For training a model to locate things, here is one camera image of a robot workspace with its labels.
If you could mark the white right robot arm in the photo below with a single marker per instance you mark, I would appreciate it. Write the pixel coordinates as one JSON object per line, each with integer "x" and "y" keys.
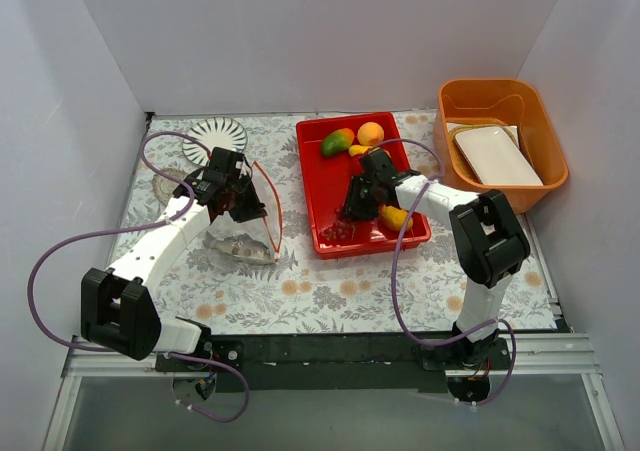
{"x": 490, "y": 243}

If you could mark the floral patterned table mat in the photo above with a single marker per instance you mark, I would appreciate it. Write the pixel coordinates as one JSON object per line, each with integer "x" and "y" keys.
{"x": 303, "y": 293}

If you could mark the striped round plate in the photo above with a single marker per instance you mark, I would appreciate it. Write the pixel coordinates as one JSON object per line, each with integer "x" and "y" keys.
{"x": 215, "y": 132}

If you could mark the orange plastic basin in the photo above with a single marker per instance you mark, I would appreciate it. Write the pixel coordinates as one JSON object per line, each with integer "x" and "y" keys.
{"x": 504, "y": 102}

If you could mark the green red mango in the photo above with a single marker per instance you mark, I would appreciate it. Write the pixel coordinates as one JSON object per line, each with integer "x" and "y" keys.
{"x": 337, "y": 142}

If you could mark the woven round coaster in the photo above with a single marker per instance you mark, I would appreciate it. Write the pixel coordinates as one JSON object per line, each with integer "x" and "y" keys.
{"x": 163, "y": 187}

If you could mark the white rectangular plate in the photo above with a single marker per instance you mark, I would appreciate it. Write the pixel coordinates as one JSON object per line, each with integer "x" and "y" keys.
{"x": 526, "y": 176}

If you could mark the clear zip top bag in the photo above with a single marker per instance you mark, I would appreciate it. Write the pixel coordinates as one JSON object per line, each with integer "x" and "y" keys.
{"x": 267, "y": 230}

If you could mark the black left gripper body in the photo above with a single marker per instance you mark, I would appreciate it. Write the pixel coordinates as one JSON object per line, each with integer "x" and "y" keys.
{"x": 240, "y": 203}

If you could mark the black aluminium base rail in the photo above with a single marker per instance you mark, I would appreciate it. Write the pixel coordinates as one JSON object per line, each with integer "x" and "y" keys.
{"x": 390, "y": 360}

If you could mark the orange peach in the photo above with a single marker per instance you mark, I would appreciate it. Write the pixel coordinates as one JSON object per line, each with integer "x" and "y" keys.
{"x": 370, "y": 134}

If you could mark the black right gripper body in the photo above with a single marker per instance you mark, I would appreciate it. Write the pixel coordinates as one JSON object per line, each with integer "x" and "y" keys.
{"x": 357, "y": 199}

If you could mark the red grape bunch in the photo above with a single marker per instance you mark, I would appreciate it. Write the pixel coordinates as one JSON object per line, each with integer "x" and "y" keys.
{"x": 342, "y": 230}

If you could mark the red plastic tray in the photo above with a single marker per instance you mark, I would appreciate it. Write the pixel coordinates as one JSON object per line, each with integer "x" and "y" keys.
{"x": 326, "y": 181}

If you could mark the grey plastic fish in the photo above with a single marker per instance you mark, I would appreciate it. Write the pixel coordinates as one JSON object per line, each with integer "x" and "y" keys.
{"x": 242, "y": 248}

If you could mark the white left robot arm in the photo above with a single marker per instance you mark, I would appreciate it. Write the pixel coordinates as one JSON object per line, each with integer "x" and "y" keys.
{"x": 117, "y": 309}

